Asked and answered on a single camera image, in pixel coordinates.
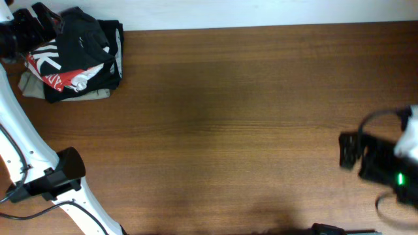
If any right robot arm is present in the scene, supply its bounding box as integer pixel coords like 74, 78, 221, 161
338, 105, 417, 208

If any red folded t-shirt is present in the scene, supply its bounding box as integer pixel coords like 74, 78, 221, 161
25, 55, 84, 92

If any black folded garment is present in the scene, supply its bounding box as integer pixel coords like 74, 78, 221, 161
44, 20, 124, 104

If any dark green Nike t-shirt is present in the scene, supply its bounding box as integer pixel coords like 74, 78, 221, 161
27, 7, 114, 76

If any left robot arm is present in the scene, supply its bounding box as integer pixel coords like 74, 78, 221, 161
1, 1, 124, 234

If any beige folded garment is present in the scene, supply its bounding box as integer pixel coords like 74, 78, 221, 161
18, 72, 110, 101

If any white folded garment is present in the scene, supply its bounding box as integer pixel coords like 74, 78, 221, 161
67, 63, 104, 92

